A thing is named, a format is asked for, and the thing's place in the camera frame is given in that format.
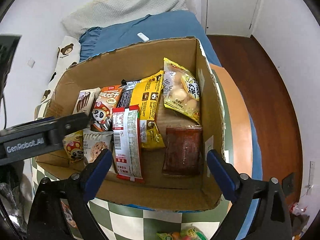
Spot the yellow guoba snack bag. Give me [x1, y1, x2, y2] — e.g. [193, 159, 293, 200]
[62, 130, 84, 163]

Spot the white cookie snack packet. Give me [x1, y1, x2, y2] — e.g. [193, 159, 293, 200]
[83, 128, 113, 164]

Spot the white chocolate stick box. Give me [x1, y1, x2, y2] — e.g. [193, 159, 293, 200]
[72, 87, 101, 116]

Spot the orange sunflower seed panda bag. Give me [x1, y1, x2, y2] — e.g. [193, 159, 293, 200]
[92, 85, 123, 132]

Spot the dark red jerky packet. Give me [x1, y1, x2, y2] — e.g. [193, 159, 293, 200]
[162, 126, 202, 177]

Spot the colourful candy bag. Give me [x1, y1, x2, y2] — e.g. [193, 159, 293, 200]
[157, 227, 208, 240]

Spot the red white long snack packet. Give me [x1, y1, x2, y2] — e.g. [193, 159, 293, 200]
[112, 105, 144, 183]

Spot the black yellow large snack bag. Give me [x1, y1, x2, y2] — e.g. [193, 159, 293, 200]
[117, 70, 164, 150]

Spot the yellow clear puff snack bag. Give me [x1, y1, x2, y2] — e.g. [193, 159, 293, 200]
[163, 57, 201, 124]

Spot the green white checkered mat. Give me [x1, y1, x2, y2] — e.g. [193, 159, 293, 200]
[31, 62, 253, 240]

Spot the black floor socket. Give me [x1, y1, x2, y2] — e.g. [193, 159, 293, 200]
[281, 172, 295, 197]

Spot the bear print pillow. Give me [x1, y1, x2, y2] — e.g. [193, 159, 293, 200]
[39, 35, 82, 106]

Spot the blue milk cardboard box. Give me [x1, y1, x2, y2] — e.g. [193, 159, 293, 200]
[35, 37, 225, 212]

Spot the white remote control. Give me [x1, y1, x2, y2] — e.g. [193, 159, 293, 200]
[137, 33, 150, 42]

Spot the grey white pillow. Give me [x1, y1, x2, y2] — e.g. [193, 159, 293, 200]
[61, 0, 196, 39]

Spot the white door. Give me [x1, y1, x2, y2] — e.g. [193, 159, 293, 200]
[203, 0, 261, 37]

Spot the wall switch plate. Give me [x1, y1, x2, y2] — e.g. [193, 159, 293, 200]
[27, 58, 35, 68]

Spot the white wall outlet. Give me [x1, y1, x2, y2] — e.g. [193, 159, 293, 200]
[306, 161, 316, 196]

